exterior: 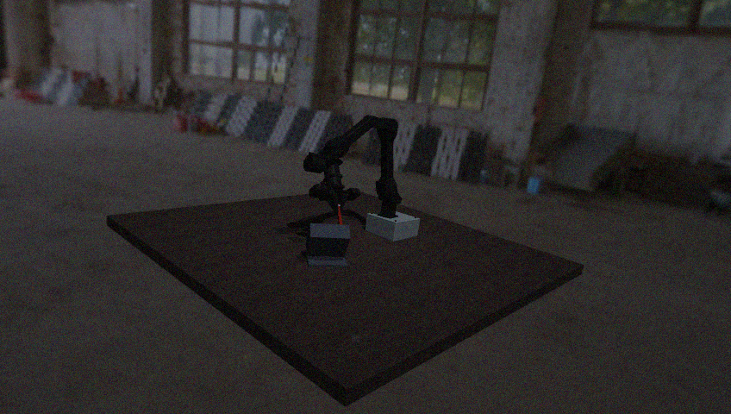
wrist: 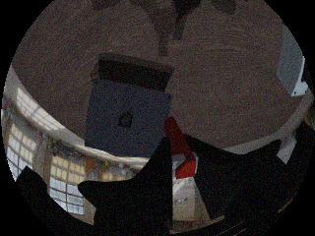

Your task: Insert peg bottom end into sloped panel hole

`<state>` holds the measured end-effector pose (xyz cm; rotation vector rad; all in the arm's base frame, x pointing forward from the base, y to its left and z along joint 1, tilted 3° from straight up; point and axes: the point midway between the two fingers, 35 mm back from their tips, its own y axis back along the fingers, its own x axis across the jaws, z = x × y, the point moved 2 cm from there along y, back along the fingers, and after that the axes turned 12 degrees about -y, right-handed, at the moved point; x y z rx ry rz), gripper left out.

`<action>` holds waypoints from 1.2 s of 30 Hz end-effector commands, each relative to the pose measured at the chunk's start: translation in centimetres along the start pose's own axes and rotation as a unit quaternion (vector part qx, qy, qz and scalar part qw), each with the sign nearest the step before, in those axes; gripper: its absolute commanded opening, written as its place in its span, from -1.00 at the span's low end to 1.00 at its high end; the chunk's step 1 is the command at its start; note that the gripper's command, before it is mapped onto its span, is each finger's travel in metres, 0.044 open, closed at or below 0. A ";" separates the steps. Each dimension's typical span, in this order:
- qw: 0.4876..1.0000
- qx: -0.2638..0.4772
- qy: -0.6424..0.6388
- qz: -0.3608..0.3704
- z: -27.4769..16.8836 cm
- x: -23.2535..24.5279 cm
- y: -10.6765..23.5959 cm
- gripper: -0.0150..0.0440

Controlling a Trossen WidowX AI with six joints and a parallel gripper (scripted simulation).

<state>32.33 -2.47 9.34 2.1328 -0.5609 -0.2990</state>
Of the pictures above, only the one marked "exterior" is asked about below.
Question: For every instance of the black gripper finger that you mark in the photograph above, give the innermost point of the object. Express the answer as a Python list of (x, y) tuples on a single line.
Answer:
[(332, 199), (341, 200)]

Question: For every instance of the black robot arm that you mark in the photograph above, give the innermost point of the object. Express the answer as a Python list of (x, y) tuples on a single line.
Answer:
[(325, 161)]

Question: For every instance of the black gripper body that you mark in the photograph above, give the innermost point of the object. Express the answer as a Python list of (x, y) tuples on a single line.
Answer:
[(333, 184)]

